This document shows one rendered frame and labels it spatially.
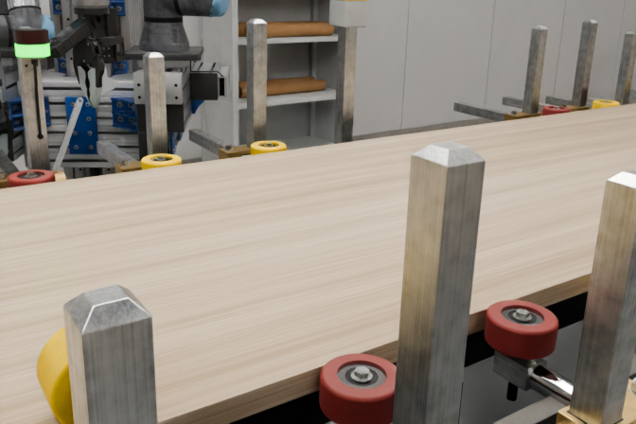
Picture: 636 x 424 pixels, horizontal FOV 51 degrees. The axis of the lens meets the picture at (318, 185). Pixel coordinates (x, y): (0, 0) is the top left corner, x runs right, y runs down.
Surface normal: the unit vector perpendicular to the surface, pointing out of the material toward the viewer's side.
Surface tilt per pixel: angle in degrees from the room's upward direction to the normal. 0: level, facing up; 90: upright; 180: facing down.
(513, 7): 90
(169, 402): 0
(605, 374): 90
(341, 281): 0
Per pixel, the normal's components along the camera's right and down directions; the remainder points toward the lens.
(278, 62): 0.58, 0.26
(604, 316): -0.83, 0.14
